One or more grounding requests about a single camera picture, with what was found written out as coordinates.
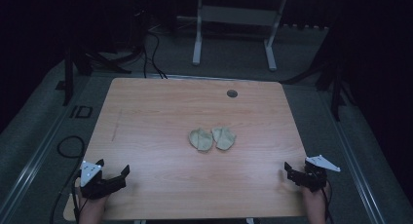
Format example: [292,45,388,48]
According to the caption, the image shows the hand-held gripper cable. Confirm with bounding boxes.
[48,167,82,224]
[320,179,335,224]

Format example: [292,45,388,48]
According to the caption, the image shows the person's left hand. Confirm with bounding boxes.
[77,194,110,224]

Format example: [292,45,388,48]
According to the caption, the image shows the black metal stand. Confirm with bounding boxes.
[54,43,145,107]
[278,53,357,123]

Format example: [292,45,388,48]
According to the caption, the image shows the right hand-held gripper cable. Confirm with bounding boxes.
[320,179,335,224]

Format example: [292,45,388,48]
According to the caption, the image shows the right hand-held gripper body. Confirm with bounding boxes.
[301,154,342,193]

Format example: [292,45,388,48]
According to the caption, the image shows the black looped floor cable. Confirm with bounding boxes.
[56,134,87,160]

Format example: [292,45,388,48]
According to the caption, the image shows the person's right hand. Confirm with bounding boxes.
[301,183,332,224]

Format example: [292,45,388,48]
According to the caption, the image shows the pale green leaf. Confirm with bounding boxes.
[188,128,214,153]
[211,126,238,152]

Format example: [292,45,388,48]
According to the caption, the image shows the left hand-held gripper cable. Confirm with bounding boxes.
[48,167,82,224]

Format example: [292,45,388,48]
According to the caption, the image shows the black floor cables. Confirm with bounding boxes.
[141,28,169,80]

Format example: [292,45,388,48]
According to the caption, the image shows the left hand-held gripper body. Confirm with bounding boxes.
[79,160,128,201]

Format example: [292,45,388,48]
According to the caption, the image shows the white desk frame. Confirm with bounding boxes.
[176,0,288,72]

